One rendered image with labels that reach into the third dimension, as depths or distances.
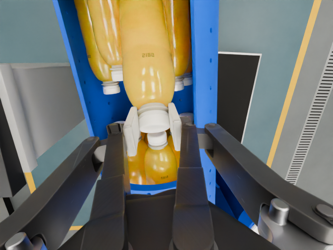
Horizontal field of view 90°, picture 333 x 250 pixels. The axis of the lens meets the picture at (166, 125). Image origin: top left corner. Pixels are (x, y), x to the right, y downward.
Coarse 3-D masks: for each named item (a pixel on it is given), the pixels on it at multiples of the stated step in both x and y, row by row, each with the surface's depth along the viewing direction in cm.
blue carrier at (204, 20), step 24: (72, 0) 33; (192, 0) 22; (216, 0) 25; (72, 24) 32; (192, 24) 23; (216, 24) 26; (72, 48) 31; (192, 48) 24; (216, 48) 28; (72, 72) 31; (192, 72) 25; (216, 72) 30; (96, 96) 40; (120, 96) 47; (192, 96) 46; (216, 96) 31; (96, 120) 39; (120, 120) 48; (216, 120) 34; (144, 192) 29
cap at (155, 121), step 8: (144, 112) 20; (152, 112) 20; (160, 112) 20; (144, 120) 19; (152, 120) 19; (160, 120) 19; (168, 120) 20; (144, 128) 20; (152, 128) 21; (160, 128) 21
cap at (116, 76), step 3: (111, 72) 32; (114, 72) 31; (117, 72) 31; (120, 72) 31; (111, 75) 32; (114, 75) 32; (117, 75) 31; (120, 75) 31; (114, 78) 32; (117, 78) 32; (120, 78) 32
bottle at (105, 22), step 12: (96, 0) 26; (108, 0) 26; (96, 12) 27; (108, 12) 26; (96, 24) 27; (108, 24) 27; (96, 36) 29; (108, 36) 28; (108, 48) 29; (120, 48) 29; (108, 60) 30; (120, 60) 30
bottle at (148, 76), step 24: (120, 0) 24; (144, 0) 23; (120, 24) 24; (144, 24) 21; (144, 48) 20; (168, 48) 22; (144, 72) 19; (168, 72) 21; (144, 96) 20; (168, 96) 21
